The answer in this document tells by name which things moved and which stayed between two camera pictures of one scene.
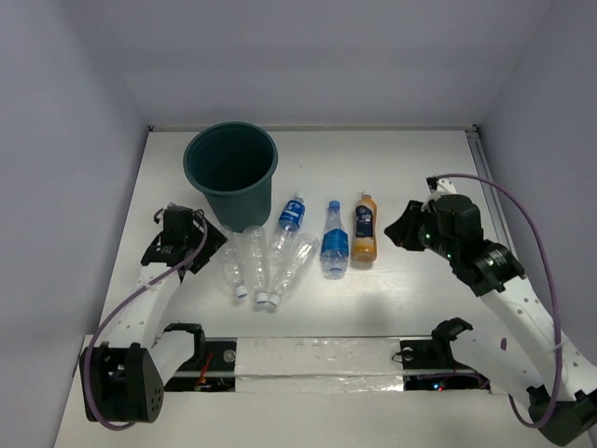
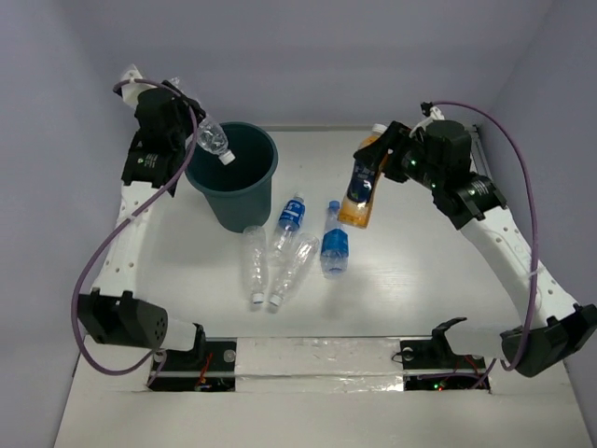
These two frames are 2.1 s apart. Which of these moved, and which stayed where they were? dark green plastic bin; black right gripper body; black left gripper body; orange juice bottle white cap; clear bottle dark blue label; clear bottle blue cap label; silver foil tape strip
Moved: black right gripper body; black left gripper body; orange juice bottle white cap
Stayed: dark green plastic bin; clear bottle blue cap label; clear bottle dark blue label; silver foil tape strip
